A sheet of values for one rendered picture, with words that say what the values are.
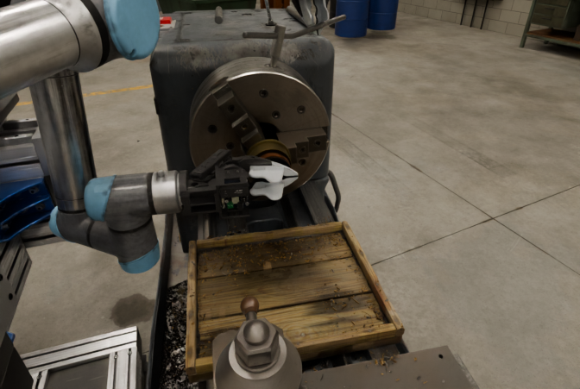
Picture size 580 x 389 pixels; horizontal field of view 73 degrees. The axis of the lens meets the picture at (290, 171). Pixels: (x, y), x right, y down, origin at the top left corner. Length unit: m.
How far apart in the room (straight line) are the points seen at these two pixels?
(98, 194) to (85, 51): 0.24
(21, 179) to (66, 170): 0.24
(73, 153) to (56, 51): 0.26
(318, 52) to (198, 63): 0.29
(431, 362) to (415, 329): 1.30
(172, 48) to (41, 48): 0.49
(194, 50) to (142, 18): 0.37
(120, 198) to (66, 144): 0.14
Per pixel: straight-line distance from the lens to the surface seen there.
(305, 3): 0.92
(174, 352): 1.09
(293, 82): 0.83
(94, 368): 1.63
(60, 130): 0.76
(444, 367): 0.62
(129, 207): 0.70
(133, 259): 0.77
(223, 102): 0.78
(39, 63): 0.54
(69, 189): 0.80
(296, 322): 0.73
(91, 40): 0.57
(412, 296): 2.04
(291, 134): 0.85
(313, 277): 0.81
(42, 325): 2.15
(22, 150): 0.97
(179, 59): 0.97
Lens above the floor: 1.46
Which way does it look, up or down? 31 degrees down
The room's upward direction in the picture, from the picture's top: straight up
